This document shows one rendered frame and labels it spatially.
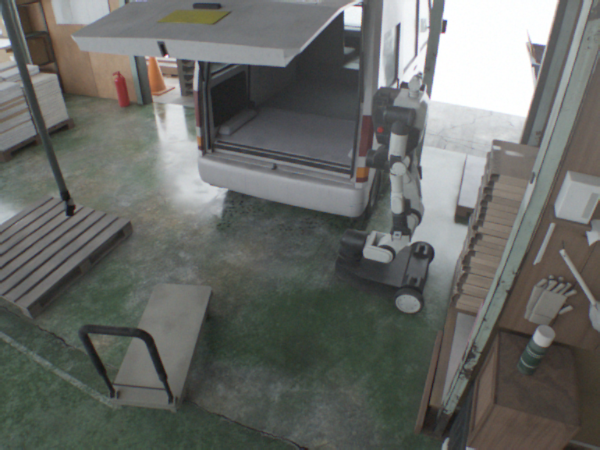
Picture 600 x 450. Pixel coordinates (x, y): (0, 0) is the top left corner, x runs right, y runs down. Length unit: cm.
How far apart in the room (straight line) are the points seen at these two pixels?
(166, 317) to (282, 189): 130
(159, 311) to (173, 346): 30
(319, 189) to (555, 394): 211
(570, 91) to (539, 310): 78
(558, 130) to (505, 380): 87
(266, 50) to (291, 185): 161
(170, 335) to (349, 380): 107
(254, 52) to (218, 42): 16
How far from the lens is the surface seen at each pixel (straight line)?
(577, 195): 134
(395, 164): 228
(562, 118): 130
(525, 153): 267
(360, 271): 291
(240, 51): 182
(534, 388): 168
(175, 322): 263
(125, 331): 190
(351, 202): 310
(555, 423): 166
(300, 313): 285
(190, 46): 194
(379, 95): 238
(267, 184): 328
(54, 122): 620
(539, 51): 630
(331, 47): 484
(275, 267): 317
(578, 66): 126
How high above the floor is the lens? 213
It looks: 36 degrees down
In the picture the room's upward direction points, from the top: straight up
